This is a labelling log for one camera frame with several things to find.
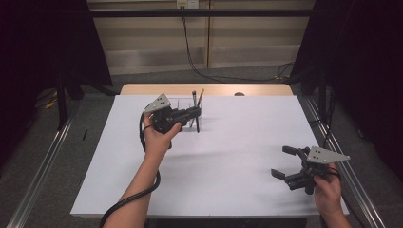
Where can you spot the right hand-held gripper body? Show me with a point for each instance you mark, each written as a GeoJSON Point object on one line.
{"type": "Point", "coordinates": [326, 155]}

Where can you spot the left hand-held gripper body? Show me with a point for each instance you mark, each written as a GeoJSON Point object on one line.
{"type": "Point", "coordinates": [158, 103]}

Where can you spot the clear plastic organizer box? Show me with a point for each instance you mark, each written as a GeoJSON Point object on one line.
{"type": "Point", "coordinates": [182, 104]}

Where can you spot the person's right hand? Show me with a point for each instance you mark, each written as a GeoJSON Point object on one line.
{"type": "Point", "coordinates": [328, 193]}

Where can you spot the person's left hand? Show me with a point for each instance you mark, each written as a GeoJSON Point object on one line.
{"type": "Point", "coordinates": [157, 142]}

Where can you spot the white table sheet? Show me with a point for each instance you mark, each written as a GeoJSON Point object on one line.
{"type": "Point", "coordinates": [228, 158]}

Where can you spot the small black floor item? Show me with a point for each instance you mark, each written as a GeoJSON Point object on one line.
{"type": "Point", "coordinates": [84, 135]}

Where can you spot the black metal stand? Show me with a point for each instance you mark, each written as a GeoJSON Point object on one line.
{"type": "Point", "coordinates": [61, 104]}

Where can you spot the black horizontal bar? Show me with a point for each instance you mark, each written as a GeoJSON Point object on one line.
{"type": "Point", "coordinates": [202, 13]}

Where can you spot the black curtain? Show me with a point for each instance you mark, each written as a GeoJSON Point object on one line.
{"type": "Point", "coordinates": [38, 47]}
{"type": "Point", "coordinates": [364, 63]}

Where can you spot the metal floor rail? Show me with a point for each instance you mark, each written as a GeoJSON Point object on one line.
{"type": "Point", "coordinates": [361, 196]}
{"type": "Point", "coordinates": [41, 164]}

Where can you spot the white wall socket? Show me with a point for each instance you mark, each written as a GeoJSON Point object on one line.
{"type": "Point", "coordinates": [187, 3]}

